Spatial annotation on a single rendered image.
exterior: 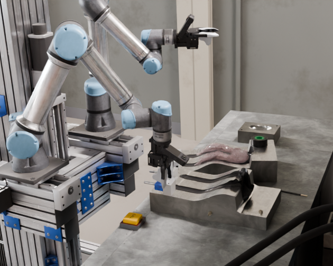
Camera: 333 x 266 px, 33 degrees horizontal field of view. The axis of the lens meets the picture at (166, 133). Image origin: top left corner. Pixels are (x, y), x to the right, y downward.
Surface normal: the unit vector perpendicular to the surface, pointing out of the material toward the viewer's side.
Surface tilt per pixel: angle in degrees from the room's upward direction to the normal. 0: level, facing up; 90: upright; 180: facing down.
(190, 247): 0
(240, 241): 0
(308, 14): 90
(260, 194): 0
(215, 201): 90
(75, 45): 84
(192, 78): 90
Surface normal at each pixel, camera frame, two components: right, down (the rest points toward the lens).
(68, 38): 0.23, 0.23
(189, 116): -0.48, 0.33
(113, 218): -0.04, -0.93
